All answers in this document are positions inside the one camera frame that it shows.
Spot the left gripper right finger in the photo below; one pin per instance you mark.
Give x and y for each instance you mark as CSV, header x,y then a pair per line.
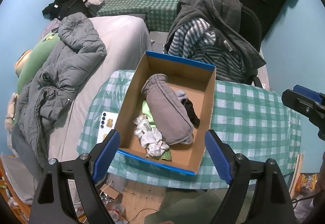
x,y
221,155

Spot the green plush pillow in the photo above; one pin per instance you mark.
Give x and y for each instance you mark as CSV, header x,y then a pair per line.
x,y
32,60

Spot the blue cardboard box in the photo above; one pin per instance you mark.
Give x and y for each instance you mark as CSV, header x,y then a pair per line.
x,y
197,80

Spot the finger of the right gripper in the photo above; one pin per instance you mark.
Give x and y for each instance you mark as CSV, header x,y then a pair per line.
x,y
301,104
308,93

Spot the white phone with stickers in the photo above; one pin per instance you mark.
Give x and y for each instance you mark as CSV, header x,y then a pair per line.
x,y
107,123

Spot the green patterned sock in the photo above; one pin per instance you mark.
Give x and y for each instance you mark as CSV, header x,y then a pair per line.
x,y
166,155

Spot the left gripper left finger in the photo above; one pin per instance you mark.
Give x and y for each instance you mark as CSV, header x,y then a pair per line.
x,y
102,155

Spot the green checkered tablecloth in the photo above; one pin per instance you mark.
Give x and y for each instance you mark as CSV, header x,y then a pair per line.
x,y
252,120

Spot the grey puffer jacket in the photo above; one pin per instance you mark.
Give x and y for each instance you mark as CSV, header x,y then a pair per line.
x,y
55,85

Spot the black clothes pile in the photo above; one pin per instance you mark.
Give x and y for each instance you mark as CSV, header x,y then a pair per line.
x,y
60,9

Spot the grey bed mattress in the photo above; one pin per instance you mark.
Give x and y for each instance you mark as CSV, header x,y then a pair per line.
x,y
126,38

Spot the black sock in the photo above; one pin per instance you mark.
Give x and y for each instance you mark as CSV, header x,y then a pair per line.
x,y
188,105

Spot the far green checkered table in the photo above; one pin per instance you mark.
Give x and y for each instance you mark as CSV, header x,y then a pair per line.
x,y
160,14

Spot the person right hand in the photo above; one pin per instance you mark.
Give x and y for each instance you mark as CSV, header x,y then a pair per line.
x,y
320,185

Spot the grey sock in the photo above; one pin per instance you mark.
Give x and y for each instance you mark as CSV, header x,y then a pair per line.
x,y
181,95

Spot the black office chair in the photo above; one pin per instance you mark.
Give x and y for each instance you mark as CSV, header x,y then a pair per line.
x,y
250,30

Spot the dark grey fleece robe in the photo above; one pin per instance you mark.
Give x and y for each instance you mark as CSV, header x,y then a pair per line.
x,y
224,17

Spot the grey brown fleece pouch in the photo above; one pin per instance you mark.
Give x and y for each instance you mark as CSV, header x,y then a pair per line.
x,y
169,114

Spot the white patterned cloth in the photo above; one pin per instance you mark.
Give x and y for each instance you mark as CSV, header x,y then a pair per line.
x,y
150,138

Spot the light green cloth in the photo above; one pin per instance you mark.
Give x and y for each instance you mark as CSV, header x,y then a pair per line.
x,y
146,111

